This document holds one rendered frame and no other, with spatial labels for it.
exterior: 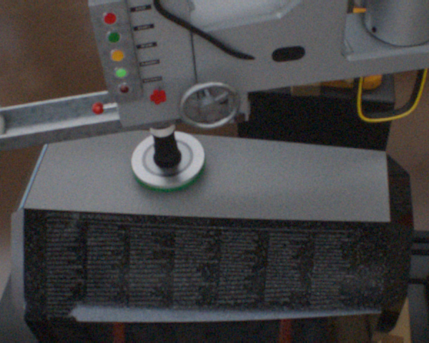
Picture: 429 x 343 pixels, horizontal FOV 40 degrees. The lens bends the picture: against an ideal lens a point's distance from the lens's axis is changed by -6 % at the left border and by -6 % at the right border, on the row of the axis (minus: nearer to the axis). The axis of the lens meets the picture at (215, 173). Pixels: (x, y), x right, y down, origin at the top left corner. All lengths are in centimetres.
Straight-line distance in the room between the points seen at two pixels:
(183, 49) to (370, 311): 90
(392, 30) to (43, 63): 268
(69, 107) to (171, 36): 45
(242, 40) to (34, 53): 267
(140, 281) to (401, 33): 99
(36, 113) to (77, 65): 205
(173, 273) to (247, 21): 75
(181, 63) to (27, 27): 289
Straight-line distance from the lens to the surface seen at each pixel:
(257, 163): 183
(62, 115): 170
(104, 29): 133
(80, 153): 195
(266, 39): 144
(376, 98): 227
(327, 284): 174
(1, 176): 324
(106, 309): 183
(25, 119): 173
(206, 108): 144
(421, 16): 155
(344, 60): 154
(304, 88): 216
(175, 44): 139
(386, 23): 156
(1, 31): 429
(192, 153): 179
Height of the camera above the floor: 223
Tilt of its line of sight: 49 degrees down
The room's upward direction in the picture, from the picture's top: 5 degrees counter-clockwise
